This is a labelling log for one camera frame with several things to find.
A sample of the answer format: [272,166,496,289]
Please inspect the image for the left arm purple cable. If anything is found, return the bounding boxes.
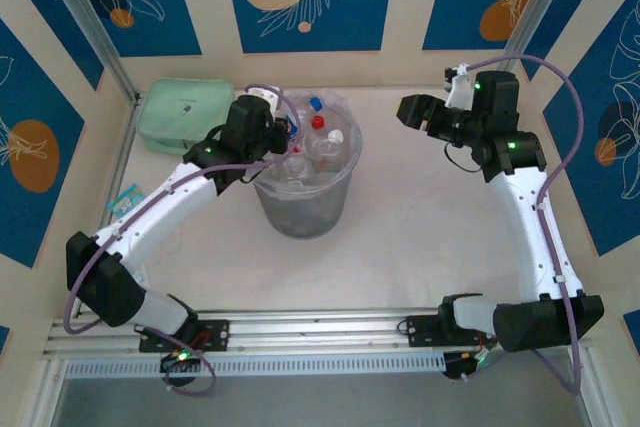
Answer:
[63,84,302,396]

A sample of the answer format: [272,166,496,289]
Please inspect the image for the white slotted cable duct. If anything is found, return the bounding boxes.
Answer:
[64,351,446,379]

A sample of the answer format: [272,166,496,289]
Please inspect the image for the grey mesh bin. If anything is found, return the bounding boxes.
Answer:
[252,91,364,239]

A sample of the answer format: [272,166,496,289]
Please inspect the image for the clear plastic bin liner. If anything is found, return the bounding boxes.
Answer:
[244,88,365,193]

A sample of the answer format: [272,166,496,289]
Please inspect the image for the aluminium frame post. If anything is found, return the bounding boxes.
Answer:
[37,0,140,103]
[487,0,584,98]

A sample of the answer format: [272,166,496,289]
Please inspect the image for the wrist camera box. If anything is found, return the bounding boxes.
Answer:
[443,63,474,109]
[246,85,285,112]

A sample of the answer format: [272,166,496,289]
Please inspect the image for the light blue snack packet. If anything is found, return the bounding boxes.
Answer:
[107,182,146,216]

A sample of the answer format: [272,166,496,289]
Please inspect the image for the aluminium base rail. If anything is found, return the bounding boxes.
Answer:
[42,306,596,356]

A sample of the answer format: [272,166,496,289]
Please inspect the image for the mint green zip pouch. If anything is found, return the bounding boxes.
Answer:
[137,77,236,156]

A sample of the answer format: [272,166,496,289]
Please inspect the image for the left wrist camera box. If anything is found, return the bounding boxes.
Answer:
[246,85,285,112]

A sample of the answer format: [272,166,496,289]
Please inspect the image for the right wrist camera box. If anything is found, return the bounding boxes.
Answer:
[443,63,474,109]

